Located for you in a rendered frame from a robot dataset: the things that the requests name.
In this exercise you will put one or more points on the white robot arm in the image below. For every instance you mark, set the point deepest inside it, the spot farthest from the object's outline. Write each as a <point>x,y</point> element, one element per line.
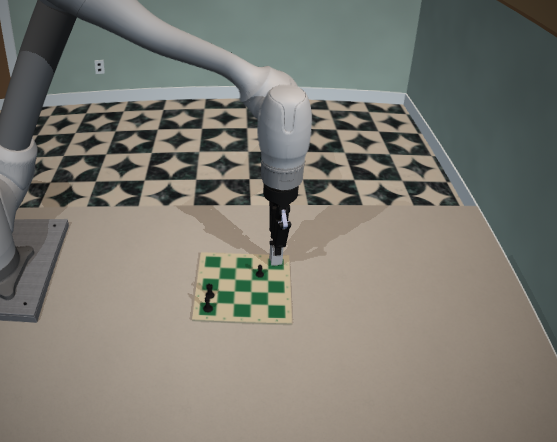
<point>285,121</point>

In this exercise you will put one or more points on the green and cream chessboard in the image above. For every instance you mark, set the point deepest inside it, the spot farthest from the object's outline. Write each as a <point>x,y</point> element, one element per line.
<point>241,296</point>

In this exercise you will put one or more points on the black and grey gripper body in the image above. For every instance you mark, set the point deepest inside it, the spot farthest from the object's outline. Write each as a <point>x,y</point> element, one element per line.
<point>282,197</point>

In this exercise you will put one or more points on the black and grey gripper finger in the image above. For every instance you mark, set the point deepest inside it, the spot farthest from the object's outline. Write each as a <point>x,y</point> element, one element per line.
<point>271,225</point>
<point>280,235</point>

